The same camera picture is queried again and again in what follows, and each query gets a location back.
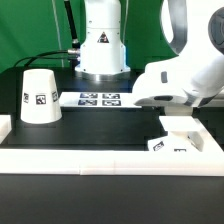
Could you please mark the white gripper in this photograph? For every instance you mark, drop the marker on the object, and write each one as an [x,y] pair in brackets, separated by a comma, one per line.
[193,83]

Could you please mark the white lamp bulb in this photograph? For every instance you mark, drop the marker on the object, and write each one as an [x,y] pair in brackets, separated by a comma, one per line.
[178,111]

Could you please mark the white lamp base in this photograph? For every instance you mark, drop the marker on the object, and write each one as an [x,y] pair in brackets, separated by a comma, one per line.
[179,135]

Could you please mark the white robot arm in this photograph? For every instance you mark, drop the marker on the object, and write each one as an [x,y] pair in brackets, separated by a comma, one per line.
[197,26]

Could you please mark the white lamp shade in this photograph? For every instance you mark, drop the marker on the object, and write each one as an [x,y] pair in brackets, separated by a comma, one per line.
[40,100]

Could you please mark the white marker sheet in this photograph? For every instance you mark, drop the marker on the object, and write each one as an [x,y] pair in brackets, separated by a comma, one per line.
[95,100]

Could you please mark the white U-shaped border frame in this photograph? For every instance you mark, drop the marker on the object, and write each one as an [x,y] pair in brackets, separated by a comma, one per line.
[208,162]

